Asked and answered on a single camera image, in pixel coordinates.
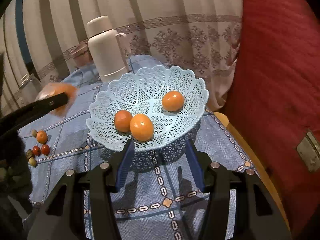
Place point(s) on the pink lidded glass cup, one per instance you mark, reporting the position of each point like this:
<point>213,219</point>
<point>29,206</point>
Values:
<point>81,54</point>

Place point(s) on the mandarin carried to basket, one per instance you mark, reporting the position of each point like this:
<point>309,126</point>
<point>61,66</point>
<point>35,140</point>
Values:
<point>173,101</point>

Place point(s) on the mandarin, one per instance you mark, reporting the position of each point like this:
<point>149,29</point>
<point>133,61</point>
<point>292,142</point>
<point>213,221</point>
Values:
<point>42,137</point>

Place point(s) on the red cherry tomato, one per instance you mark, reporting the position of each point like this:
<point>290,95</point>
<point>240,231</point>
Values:
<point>36,150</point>
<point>45,149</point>

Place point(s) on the cream thermos flask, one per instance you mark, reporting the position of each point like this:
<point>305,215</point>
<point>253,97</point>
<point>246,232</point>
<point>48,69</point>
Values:
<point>107,48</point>

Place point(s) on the light blue lattice fruit basket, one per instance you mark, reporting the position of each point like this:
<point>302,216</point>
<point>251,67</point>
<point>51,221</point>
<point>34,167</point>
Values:
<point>142,93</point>

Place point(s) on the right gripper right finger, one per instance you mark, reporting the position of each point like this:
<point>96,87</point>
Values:
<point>214,179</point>

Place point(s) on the yellowish green small fruit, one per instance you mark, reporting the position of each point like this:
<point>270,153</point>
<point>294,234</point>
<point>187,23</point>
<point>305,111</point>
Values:
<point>32,162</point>

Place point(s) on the dark brown passion fruit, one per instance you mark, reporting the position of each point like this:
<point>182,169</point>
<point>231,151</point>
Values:
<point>29,154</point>

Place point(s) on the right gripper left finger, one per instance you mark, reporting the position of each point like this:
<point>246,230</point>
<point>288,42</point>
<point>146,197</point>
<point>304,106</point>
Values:
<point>108,177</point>

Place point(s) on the small orange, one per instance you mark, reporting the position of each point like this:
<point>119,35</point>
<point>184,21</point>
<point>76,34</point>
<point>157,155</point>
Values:
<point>122,121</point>

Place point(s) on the glass electric kettle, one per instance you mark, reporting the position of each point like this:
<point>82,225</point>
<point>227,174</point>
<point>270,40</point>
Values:
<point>30,88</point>

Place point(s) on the metal bracket on bed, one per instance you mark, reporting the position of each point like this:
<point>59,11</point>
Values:
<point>308,150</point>

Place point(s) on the beige patterned curtain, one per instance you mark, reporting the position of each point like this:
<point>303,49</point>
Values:
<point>38,37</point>

